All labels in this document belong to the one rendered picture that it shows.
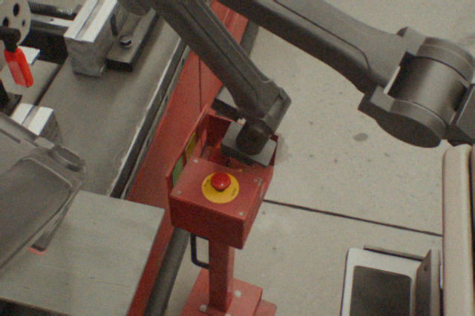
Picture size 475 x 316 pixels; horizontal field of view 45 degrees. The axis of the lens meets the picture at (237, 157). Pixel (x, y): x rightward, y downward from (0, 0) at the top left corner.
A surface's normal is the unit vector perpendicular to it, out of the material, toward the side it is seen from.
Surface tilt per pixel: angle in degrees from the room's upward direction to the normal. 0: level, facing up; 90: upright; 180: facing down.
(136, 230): 0
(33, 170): 48
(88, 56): 90
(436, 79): 23
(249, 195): 0
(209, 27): 70
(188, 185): 0
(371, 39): 29
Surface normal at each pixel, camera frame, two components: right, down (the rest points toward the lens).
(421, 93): -0.15, -0.30
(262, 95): 0.74, 0.27
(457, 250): -0.63, -0.58
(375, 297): 0.04, -0.61
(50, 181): 0.62, -0.77
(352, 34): 0.12, -0.15
